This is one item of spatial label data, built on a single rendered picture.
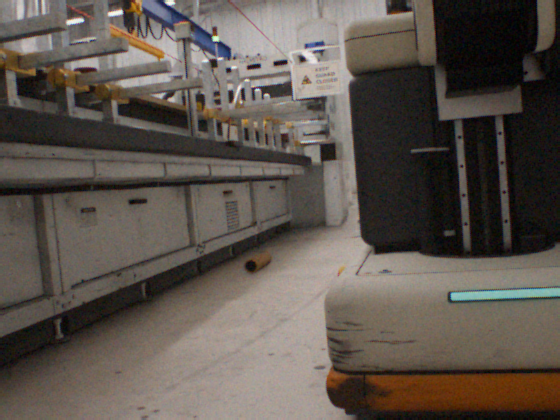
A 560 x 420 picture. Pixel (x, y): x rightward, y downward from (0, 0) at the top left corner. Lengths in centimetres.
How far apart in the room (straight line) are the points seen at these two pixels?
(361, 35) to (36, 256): 121
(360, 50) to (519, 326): 68
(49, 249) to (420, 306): 129
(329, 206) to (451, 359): 459
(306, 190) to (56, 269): 402
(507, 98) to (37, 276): 145
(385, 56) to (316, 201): 443
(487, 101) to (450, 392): 56
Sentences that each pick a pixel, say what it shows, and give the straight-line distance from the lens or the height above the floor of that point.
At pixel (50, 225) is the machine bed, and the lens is 192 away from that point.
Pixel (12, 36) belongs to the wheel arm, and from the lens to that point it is 122.
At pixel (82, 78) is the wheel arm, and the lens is 172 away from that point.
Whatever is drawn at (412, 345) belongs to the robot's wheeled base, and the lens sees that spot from 97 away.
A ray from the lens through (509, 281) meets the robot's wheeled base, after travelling 97.
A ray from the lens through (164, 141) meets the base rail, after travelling 217.
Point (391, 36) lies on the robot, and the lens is 129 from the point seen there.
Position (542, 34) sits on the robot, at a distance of 103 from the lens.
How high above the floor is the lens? 46
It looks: 3 degrees down
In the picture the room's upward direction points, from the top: 5 degrees counter-clockwise
